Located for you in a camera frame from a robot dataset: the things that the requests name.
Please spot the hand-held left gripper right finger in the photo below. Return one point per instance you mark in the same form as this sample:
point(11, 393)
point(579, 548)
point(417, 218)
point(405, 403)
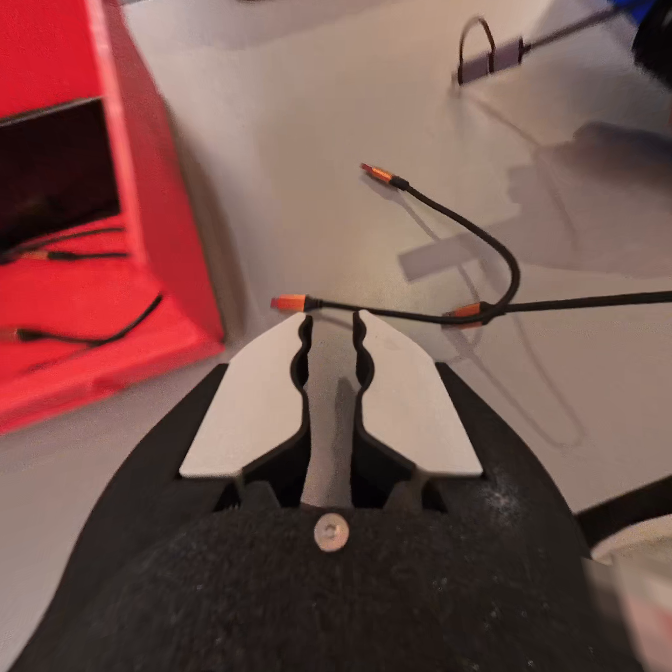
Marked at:
point(414, 420)

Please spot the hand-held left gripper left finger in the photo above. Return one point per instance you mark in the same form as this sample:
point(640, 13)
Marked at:
point(246, 414)

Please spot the red storage bin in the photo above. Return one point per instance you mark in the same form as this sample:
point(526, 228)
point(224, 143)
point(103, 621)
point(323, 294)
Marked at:
point(157, 210)

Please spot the grey USB hub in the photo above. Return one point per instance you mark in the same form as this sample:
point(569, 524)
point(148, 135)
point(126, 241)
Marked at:
point(498, 55)

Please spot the grey desk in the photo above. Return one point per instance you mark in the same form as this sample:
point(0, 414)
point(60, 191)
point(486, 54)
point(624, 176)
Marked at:
point(315, 131)

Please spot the white shirt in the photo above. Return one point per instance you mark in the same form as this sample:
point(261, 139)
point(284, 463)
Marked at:
point(635, 603)

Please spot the black bin divider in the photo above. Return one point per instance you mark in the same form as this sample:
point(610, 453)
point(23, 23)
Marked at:
point(57, 173)

